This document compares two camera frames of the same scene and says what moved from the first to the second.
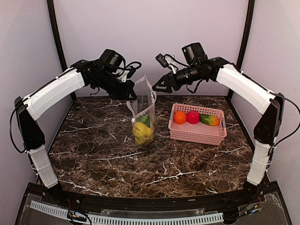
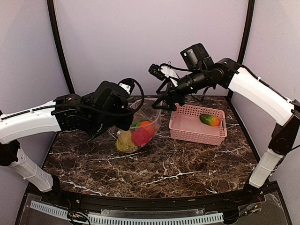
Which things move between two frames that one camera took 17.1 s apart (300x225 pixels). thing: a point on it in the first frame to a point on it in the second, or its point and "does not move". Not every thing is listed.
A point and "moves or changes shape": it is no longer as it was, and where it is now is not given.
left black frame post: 72,93 does not move
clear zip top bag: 142,108 moves or changes shape
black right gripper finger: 162,88 to 167,98
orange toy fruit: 180,117 to 149,125
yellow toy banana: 142,137 to 125,143
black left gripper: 126,93 to 125,124
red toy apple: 193,117 to 141,137
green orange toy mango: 209,120 does not move
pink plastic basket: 199,132 does not move
